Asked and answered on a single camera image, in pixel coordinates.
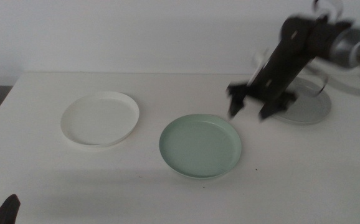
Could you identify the right robot arm black grey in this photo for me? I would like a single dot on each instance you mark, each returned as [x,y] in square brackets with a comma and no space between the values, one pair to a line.
[339,43]

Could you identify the pale green shallow bowl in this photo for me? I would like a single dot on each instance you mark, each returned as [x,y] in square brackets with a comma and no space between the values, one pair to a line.
[200,146]

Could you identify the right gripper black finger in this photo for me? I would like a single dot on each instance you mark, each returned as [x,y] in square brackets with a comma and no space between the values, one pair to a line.
[275,107]
[236,101]

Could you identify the white shallow plastic bowl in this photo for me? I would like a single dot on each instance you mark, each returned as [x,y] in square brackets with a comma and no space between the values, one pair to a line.
[99,119]

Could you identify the grey shallow plastic bowl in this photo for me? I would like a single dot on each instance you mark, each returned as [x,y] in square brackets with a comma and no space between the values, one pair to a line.
[310,109]

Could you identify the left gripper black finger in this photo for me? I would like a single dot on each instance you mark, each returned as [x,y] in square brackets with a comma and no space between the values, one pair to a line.
[7,211]

